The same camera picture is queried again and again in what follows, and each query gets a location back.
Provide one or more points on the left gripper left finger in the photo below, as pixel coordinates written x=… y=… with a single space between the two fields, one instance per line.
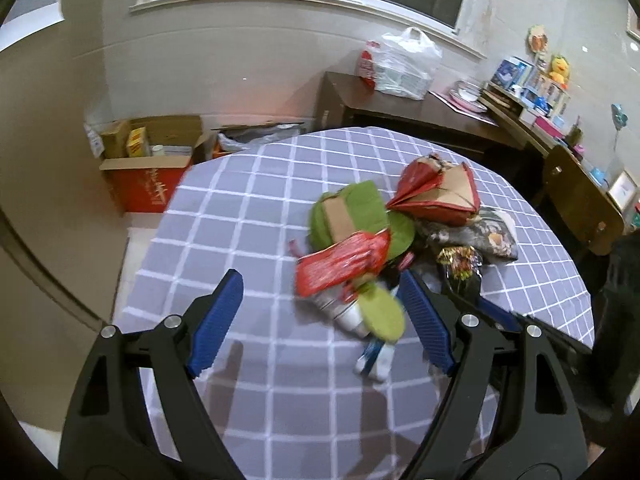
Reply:
x=108 y=433

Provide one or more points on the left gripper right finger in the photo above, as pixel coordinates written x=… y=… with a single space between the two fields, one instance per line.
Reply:
x=508 y=412

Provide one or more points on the blue white small box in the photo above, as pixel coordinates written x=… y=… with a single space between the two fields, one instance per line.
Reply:
x=376 y=360

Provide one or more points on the black gold snack wrapper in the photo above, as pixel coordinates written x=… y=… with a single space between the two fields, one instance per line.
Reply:
x=461 y=269

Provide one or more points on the white plastic bottle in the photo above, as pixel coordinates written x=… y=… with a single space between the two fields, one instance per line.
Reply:
x=346 y=314

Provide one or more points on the red snack wrapper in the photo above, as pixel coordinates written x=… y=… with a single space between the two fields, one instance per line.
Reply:
x=361 y=254

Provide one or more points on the red brown paper bag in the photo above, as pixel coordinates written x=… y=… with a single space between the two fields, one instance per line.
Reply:
x=433 y=189

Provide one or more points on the green round lid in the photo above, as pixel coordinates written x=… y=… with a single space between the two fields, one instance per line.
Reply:
x=381 y=313

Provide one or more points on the grey checkered tablecloth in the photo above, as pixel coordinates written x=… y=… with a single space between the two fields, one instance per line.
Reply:
x=283 y=390

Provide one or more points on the silver refrigerator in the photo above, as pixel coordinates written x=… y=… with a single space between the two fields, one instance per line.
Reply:
x=64 y=239

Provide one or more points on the grey printed plastic bag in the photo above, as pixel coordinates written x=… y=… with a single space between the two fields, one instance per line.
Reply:
x=492 y=233

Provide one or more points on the wooden chair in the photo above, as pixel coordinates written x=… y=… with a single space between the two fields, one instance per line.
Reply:
x=583 y=206

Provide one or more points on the green paper bag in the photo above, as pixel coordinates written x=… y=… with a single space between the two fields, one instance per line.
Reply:
x=366 y=209

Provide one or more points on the red cardboard box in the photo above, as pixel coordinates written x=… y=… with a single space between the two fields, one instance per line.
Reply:
x=145 y=185

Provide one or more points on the wooden desk shelf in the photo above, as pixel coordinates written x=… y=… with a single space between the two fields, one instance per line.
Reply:
x=527 y=125

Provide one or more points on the yellow small carton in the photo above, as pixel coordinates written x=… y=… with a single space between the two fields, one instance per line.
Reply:
x=137 y=144

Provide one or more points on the printed orange cardboard box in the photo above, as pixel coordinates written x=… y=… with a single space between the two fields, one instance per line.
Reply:
x=237 y=138

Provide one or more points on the yellow duck toy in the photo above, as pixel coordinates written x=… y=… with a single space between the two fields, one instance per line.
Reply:
x=559 y=70

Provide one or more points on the dark wooden sideboard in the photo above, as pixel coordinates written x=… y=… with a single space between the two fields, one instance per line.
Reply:
x=347 y=101

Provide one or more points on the white plastic shopping bag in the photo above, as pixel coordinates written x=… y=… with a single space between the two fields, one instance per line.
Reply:
x=402 y=65

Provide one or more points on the framed wall picture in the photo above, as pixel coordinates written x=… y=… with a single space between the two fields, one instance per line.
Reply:
x=633 y=24

